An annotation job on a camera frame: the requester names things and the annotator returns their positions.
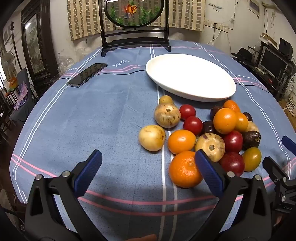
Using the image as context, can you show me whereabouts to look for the white electric fan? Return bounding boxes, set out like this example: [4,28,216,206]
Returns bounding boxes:
[1,50,16,77]

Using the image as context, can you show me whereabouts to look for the dark brown avocado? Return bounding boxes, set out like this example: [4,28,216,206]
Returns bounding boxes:
[242,130,261,150]

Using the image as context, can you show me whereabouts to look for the clear plastic wrap pile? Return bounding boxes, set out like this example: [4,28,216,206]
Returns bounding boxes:
[57,51,77,72]

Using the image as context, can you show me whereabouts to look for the black smartphone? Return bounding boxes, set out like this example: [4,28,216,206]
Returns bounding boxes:
[67,63,108,88]

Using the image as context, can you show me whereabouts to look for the small cardboard box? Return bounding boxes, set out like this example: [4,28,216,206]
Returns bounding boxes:
[260,32,278,47]

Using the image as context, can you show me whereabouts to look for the yellow-green tomato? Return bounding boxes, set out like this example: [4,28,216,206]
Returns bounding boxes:
[242,147,262,172]

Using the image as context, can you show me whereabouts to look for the black hat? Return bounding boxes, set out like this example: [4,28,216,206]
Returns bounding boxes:
[231,47,255,62]

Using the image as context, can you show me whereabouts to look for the red plum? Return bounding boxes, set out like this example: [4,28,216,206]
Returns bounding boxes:
[223,130,244,153]

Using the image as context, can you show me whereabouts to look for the small yellow round fruit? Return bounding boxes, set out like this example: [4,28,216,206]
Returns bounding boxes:
[159,95,174,105]

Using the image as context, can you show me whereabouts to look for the dark chair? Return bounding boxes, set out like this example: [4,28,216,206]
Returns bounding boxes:
[9,68,38,123]

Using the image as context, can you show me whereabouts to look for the black computer monitor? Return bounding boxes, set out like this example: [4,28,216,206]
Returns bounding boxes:
[258,47,289,78]

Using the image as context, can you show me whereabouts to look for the yellow-brown potato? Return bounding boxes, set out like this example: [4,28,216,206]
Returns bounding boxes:
[154,103,181,128]

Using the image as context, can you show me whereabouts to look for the black speaker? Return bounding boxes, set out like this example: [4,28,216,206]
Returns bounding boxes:
[278,38,294,58]

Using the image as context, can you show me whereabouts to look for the dark wooden framed picture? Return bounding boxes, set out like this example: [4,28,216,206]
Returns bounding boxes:
[21,0,59,81]

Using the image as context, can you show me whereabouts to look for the blue striped tablecloth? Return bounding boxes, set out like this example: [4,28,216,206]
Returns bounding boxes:
[9,39,292,241]

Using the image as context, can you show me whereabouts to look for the large mandarin orange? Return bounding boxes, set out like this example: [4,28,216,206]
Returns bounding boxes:
[169,151,204,189]

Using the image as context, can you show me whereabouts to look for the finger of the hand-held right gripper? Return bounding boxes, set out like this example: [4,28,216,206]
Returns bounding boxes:
[282,136,296,158]
[262,156,289,183]

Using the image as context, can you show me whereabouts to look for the smooth orange fruit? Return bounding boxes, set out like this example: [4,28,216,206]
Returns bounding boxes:
[213,108,237,134]
[167,130,196,155]
[235,112,249,132]

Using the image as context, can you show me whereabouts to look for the small mandarin orange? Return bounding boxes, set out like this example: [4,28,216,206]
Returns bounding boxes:
[223,100,241,113]

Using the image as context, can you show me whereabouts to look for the striped beige curtain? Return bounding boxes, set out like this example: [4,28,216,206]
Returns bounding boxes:
[67,0,206,41]

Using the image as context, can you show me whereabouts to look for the large red apple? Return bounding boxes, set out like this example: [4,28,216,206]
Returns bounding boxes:
[219,152,245,178]

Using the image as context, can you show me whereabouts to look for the round goldfish table screen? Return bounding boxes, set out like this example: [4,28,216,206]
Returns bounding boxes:
[98,0,172,58]

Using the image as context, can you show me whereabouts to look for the tan striped fruit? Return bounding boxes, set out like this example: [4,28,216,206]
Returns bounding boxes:
[245,121,260,133]
[195,133,226,162]

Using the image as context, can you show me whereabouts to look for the black metal rack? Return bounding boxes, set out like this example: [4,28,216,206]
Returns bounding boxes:
[231,40,296,100]

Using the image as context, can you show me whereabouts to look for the smooth yellow fruit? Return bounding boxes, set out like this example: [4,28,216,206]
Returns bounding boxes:
[139,125,166,152]

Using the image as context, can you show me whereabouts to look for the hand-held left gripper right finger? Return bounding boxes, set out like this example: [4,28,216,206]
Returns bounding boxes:
[192,149,274,241]

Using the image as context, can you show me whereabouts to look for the white oval plate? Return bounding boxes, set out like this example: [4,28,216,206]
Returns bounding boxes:
[146,54,237,102]

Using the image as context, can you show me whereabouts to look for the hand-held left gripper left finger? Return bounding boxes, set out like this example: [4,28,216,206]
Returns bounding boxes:
[24,149,109,241]

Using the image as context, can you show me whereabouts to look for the purple cloth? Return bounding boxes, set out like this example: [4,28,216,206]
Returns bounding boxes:
[14,82,29,110]

